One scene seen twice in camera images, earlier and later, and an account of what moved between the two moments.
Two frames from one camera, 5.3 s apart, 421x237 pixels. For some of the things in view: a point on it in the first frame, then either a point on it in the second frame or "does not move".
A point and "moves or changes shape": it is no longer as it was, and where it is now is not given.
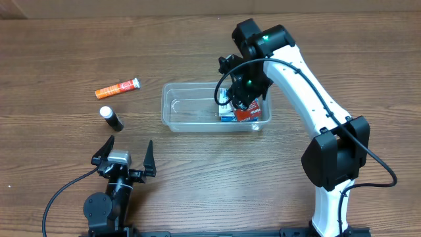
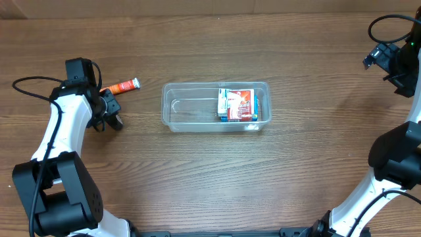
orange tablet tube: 118,89 does not move
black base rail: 110,230 does not move
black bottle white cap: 107,112 does not move
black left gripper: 149,162 -> 114,104
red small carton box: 252,114 moves or changes shape
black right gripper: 243,95 -> 382,54
